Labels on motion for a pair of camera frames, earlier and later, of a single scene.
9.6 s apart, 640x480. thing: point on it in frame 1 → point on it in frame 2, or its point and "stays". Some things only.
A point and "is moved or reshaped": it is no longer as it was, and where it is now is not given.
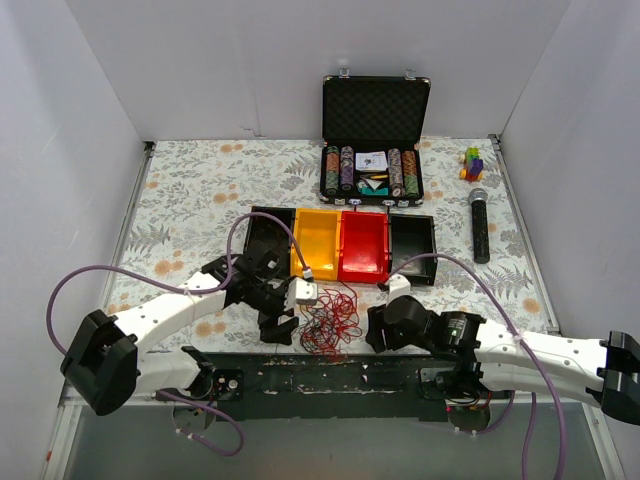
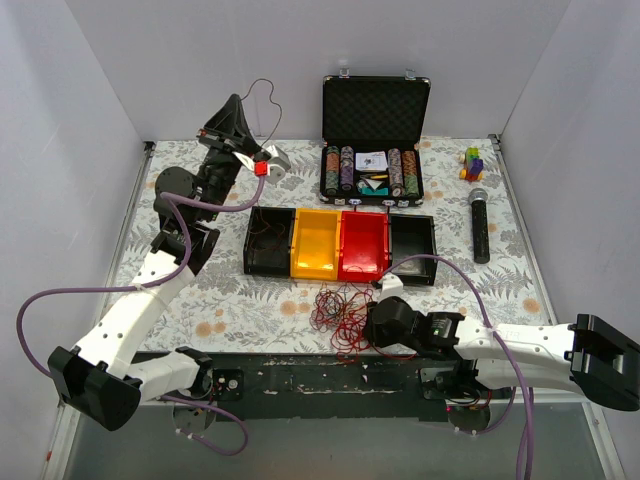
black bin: [271, 233] stays
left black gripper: [275, 311] → [223, 141]
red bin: [364, 247] stays
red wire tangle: [331, 320] is moved or reshaped
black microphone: [477, 198] stays
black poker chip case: [372, 128] stays
